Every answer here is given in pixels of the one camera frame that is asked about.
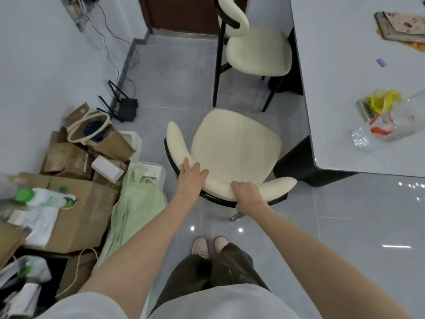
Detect person's right hand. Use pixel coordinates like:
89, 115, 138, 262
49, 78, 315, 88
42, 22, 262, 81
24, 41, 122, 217
231, 181, 268, 215

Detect person's left hand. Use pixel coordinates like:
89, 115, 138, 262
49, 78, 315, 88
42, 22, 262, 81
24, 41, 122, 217
176, 157, 209, 200

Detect cream chair with black frame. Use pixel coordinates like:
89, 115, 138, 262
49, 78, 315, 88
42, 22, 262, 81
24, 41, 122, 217
212, 0, 293, 113
164, 108, 298, 223

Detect person's left forearm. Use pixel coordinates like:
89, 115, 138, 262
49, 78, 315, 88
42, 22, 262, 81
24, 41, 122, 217
78, 193, 200, 296

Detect person's right forearm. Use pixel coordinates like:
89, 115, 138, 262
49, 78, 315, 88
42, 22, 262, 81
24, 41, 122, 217
236, 204, 414, 319

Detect white box under towel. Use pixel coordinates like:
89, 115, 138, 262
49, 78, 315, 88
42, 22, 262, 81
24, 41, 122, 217
143, 163, 167, 190

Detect person's pink right shoe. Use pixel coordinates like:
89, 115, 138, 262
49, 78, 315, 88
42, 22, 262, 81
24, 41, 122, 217
214, 236, 230, 253

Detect person's pink shoe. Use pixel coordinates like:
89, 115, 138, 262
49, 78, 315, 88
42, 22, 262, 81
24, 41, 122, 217
191, 237, 210, 260
214, 236, 230, 253

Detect person's pink left shoe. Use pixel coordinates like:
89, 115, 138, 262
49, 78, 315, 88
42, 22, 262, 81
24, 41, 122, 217
191, 237, 210, 260

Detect white square box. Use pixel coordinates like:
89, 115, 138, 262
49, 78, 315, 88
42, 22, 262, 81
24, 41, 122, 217
117, 130, 143, 162

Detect light green towel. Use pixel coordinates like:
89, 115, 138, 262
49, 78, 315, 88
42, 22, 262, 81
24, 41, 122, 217
95, 162, 167, 263

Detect person's dark trousers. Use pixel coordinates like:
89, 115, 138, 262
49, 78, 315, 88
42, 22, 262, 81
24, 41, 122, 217
147, 242, 271, 317

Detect white oblong box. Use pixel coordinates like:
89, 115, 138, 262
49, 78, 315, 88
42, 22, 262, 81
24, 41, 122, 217
91, 156, 126, 183

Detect black router with antennas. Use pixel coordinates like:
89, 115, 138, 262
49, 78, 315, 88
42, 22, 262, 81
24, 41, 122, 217
97, 80, 139, 123

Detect dark blue round object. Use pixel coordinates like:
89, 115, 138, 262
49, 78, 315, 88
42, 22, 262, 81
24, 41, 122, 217
83, 121, 108, 142

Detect person's white shirt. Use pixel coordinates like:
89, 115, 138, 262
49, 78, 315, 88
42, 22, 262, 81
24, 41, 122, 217
36, 284, 301, 319

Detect large flat cardboard box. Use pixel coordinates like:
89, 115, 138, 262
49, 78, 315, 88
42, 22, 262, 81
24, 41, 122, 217
9, 173, 121, 255

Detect small stained cardboard box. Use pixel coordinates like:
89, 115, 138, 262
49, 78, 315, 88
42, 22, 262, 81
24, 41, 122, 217
41, 143, 94, 180

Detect tan comb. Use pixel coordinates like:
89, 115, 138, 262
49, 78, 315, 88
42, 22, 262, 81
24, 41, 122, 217
357, 99, 376, 122

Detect green and white packet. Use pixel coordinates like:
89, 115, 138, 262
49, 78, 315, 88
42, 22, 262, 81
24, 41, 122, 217
16, 187, 78, 210

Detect clear plastic bottle red label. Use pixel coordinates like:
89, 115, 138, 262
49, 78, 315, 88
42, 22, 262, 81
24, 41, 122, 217
352, 89, 425, 152

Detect brown wooden door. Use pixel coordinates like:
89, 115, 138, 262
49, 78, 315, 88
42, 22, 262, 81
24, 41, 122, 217
137, 0, 249, 35

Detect yellow plastic bag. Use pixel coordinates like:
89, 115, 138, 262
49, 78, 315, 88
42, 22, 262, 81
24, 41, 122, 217
368, 90, 402, 114

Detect white plastic packet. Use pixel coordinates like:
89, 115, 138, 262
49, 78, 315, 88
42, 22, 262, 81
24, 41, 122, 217
6, 206, 61, 248

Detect white plastic bags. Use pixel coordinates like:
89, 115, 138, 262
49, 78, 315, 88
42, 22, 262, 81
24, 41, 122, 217
0, 256, 52, 319

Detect brown paper bag cream handles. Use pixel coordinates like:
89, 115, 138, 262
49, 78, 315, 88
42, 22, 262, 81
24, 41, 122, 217
64, 103, 136, 162

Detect black cable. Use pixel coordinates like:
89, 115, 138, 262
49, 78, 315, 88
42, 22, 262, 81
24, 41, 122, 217
87, 2, 137, 97

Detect white cord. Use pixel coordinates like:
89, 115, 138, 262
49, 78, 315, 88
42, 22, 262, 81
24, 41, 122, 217
54, 248, 99, 300

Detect wall panel with wires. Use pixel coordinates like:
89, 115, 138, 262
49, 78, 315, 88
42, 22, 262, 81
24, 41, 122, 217
59, 0, 101, 33

